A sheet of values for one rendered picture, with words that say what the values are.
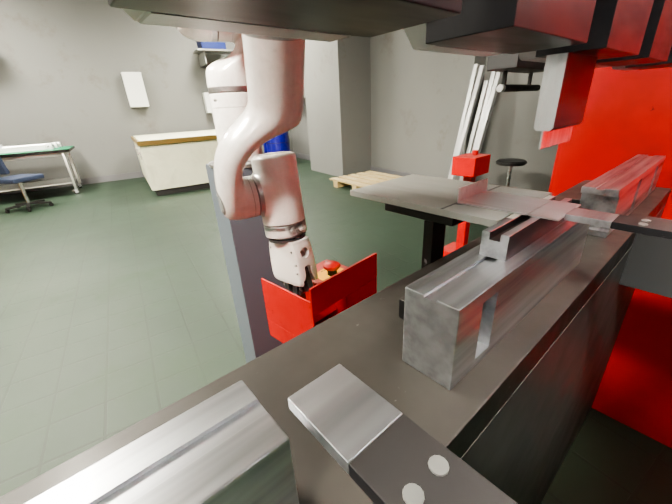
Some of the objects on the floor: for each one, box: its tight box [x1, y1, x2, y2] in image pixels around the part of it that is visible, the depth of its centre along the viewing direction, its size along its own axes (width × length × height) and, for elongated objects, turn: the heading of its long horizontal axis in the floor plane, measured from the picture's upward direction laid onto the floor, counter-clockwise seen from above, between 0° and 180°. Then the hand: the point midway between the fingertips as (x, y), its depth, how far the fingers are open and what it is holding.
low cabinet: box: [131, 129, 218, 196], centre depth 614 cm, size 172×213×83 cm
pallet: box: [330, 171, 403, 190], centre depth 492 cm, size 130×90×12 cm
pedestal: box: [443, 150, 491, 257], centre depth 232 cm, size 20×25×83 cm
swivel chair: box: [0, 157, 53, 213], centre depth 463 cm, size 56×54×97 cm
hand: (298, 301), depth 72 cm, fingers closed
